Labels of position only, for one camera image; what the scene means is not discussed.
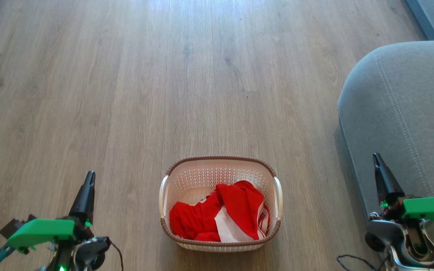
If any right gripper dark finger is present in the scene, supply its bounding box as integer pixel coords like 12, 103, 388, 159
373, 152, 405, 206

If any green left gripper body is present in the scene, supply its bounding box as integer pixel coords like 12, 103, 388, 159
8, 218, 94, 252

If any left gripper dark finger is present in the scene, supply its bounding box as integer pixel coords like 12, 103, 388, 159
69, 171, 96, 226

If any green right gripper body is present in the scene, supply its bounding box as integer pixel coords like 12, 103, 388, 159
381, 196, 434, 231

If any red and white cloth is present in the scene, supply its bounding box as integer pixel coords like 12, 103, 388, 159
169, 180, 271, 242

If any beige plastic laundry basket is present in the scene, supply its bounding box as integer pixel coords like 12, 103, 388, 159
159, 155, 283, 252

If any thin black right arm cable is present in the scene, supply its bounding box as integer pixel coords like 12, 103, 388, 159
337, 254, 388, 271

